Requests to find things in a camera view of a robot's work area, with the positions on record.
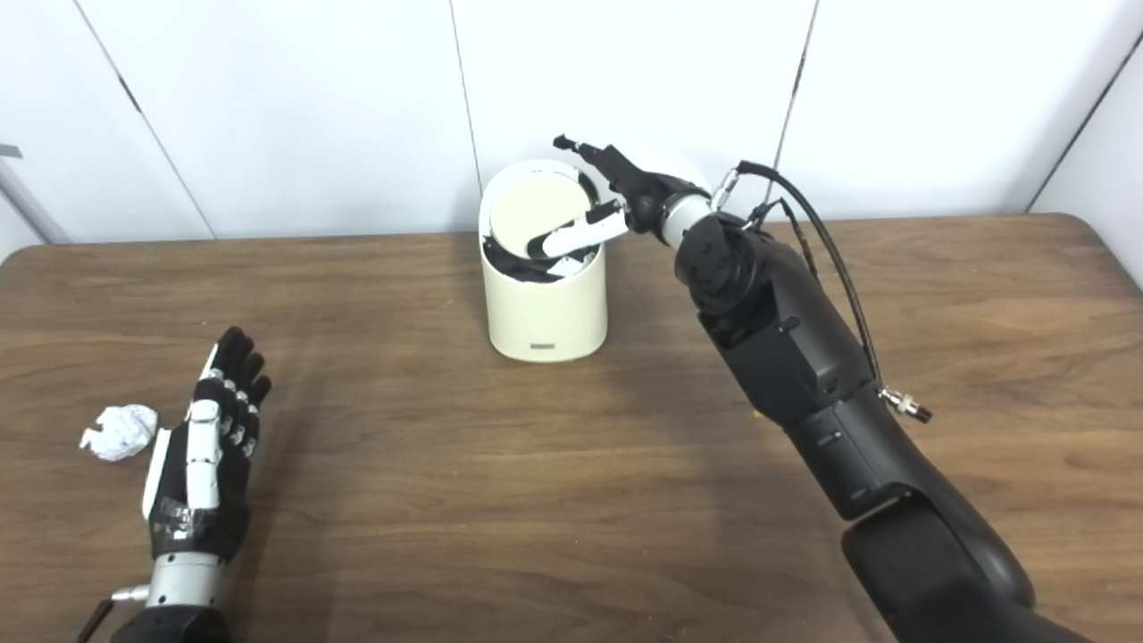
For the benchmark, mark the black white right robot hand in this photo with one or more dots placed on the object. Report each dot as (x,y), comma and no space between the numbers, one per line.
(647,192)

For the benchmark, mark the white paper ball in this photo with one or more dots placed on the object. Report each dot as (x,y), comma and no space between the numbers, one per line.
(120,433)

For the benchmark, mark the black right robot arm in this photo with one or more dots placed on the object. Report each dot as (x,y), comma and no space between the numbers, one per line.
(786,339)

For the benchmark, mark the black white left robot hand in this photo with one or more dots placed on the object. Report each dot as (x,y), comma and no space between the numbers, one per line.
(201,509)

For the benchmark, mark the gray wall corner strip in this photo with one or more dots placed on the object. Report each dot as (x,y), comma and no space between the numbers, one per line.
(22,201)

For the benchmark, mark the cream-colored bin body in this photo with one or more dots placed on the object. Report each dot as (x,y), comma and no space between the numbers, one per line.
(545,313)

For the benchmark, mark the cream round bin lid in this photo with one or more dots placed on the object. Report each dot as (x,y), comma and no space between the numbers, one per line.
(527,205)

